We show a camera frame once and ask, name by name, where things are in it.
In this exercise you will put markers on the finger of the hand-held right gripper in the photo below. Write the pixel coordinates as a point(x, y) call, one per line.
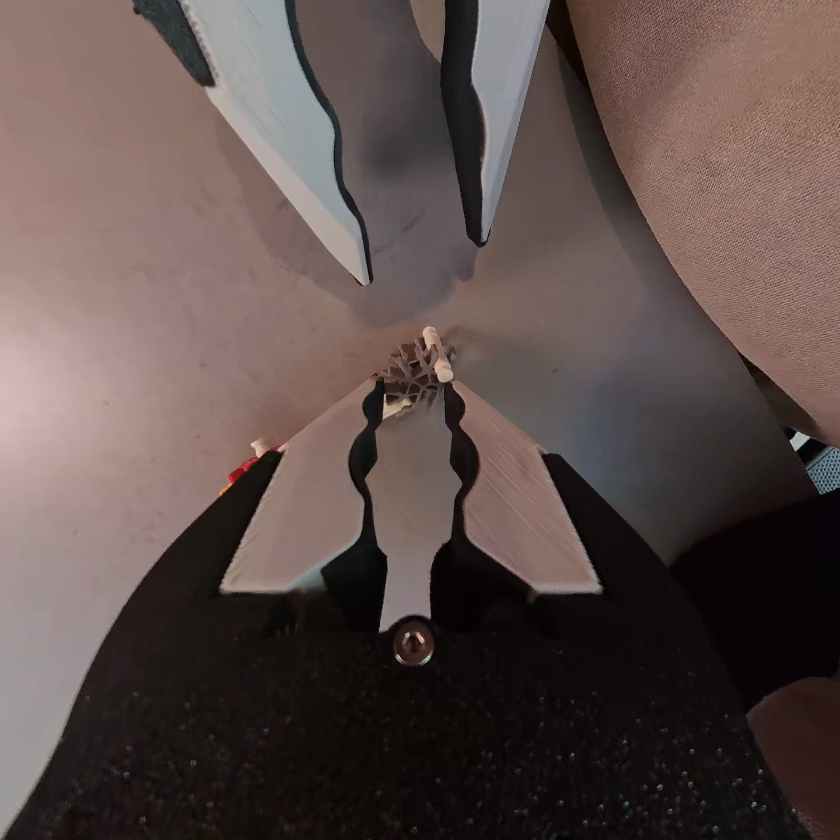
point(505, 98)
point(275, 131)

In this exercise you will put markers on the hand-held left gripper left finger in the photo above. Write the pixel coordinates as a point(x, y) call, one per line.
point(302, 518)

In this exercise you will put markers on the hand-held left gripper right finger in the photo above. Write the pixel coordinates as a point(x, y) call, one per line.
point(518, 518)

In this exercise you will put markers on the grey snowflake connector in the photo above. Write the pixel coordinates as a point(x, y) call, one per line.
point(401, 371)

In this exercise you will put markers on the red and yellow connector stack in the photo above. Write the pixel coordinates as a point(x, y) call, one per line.
point(244, 467)

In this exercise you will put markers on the person's beige sweatshirt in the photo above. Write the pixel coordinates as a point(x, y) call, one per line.
point(722, 164)

